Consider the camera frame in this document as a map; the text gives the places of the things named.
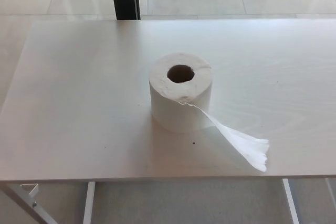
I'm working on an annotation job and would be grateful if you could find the white diagonal table brace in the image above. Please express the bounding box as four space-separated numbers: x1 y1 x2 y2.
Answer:
0 183 58 224

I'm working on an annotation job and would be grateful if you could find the white toilet paper roll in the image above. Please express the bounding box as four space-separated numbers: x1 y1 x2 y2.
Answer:
149 52 270 173

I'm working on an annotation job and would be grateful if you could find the white table leg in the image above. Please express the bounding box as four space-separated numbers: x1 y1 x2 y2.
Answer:
83 181 96 224
282 178 300 224

